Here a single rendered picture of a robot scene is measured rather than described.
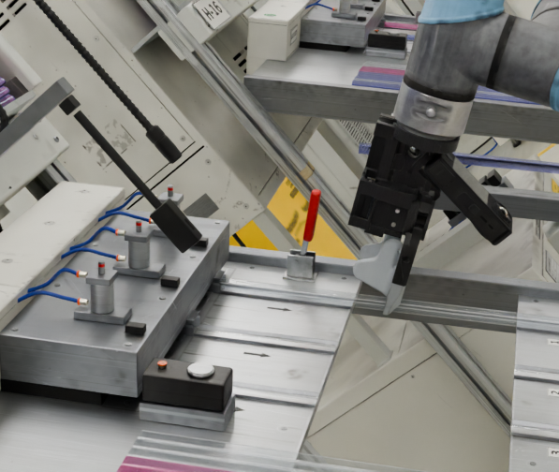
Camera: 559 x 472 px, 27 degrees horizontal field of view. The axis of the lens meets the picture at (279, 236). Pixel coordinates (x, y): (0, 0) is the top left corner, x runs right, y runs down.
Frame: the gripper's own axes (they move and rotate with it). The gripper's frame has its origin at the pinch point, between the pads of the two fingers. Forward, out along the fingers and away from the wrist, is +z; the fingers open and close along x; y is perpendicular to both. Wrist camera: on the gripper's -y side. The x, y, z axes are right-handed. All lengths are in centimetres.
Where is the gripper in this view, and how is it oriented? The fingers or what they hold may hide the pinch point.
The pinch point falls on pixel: (395, 302)
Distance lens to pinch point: 129.8
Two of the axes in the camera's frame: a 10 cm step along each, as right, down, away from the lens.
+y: -9.5, -2.8, 1.0
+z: -2.2, 8.9, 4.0
